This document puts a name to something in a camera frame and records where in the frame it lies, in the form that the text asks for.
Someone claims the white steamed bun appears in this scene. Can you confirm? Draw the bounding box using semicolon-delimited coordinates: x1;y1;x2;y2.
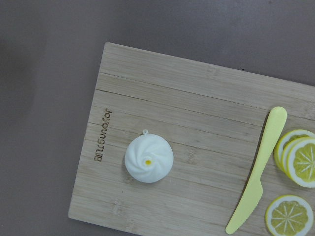
124;129;174;183

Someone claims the yellow plastic knife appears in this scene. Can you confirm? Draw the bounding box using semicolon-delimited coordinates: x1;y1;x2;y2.
225;106;287;235

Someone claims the lemon slice stack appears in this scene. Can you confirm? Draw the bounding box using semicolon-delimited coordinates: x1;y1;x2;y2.
274;129;315;188

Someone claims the single lemon slice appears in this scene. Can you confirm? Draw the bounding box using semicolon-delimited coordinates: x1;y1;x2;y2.
265;195;314;236

